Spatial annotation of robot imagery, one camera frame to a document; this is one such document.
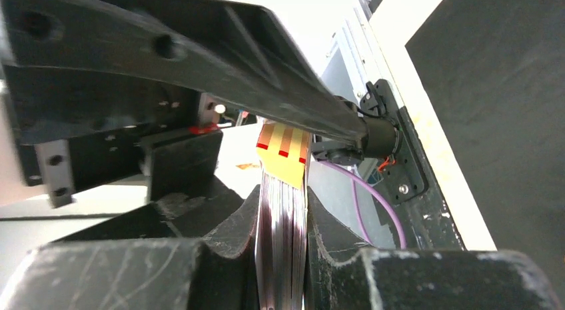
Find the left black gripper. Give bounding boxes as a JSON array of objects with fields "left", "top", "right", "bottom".
[{"left": 1, "top": 0, "right": 366, "bottom": 202}]

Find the black poker table mat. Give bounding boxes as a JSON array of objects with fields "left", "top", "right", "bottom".
[{"left": 406, "top": 0, "right": 564, "bottom": 298}]

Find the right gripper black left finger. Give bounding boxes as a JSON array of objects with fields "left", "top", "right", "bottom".
[{"left": 1, "top": 189, "right": 259, "bottom": 309}]

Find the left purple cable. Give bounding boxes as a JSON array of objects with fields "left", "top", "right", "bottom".
[{"left": 317, "top": 159, "right": 408, "bottom": 251}]

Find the red backed card deck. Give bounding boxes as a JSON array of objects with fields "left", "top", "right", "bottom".
[{"left": 255, "top": 171, "right": 308, "bottom": 309}]

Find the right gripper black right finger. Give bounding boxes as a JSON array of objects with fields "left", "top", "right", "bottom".
[{"left": 305, "top": 190, "right": 562, "bottom": 309}]

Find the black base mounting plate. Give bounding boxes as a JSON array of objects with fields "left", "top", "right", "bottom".
[{"left": 357, "top": 78, "right": 466, "bottom": 251}]

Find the red playing card box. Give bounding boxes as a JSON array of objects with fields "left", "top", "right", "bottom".
[{"left": 256, "top": 123, "right": 312, "bottom": 189}]

